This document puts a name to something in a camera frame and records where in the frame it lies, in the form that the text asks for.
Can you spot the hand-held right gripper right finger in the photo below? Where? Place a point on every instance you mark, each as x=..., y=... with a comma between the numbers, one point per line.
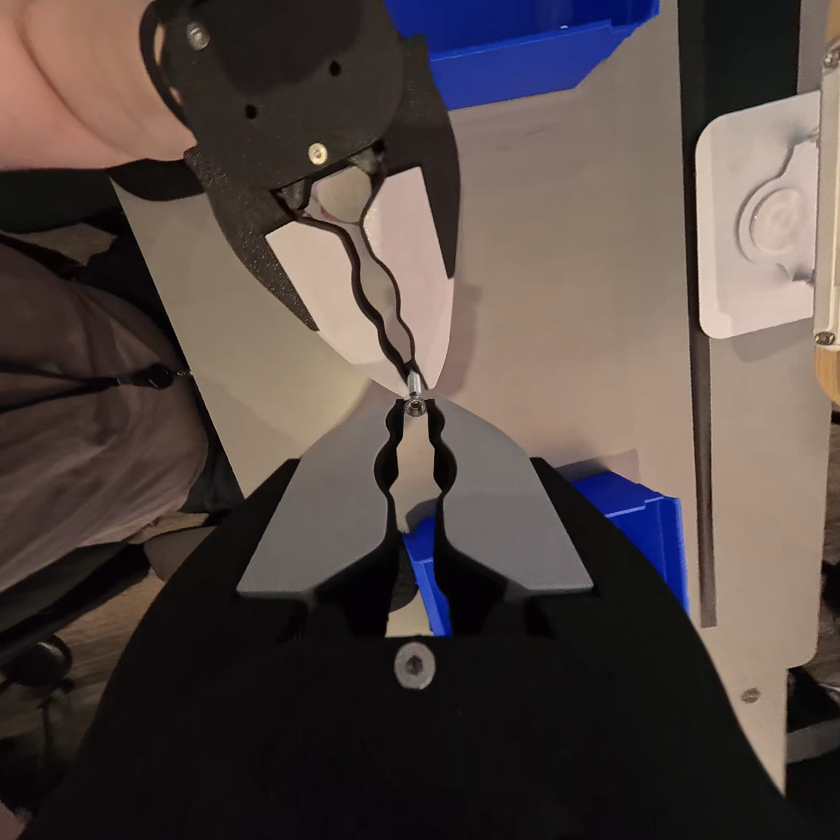
x=518, y=525

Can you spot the blue plastic bin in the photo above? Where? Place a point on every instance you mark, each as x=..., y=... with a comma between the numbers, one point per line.
x=643, y=525
x=525, y=52

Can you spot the white board stand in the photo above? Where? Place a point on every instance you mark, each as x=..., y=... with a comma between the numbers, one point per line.
x=754, y=216

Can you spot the person's left hand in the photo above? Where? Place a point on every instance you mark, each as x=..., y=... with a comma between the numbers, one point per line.
x=85, y=85

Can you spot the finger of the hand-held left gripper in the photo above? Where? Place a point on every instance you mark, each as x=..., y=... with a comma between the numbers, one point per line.
x=413, y=262
x=321, y=275

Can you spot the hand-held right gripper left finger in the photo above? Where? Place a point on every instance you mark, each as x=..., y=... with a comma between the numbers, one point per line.
x=321, y=525

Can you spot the long thin silver bolt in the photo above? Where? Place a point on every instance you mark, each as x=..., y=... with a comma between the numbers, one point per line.
x=413, y=384

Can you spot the black swivel chair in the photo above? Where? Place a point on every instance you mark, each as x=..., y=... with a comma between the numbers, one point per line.
x=39, y=659

